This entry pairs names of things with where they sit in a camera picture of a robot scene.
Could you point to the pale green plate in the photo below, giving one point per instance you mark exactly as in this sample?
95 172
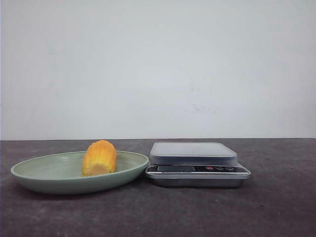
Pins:
61 174

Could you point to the silver digital kitchen scale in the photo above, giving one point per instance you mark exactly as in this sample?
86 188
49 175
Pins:
195 164

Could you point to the yellow corn cob piece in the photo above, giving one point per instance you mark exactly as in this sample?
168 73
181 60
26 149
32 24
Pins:
100 158

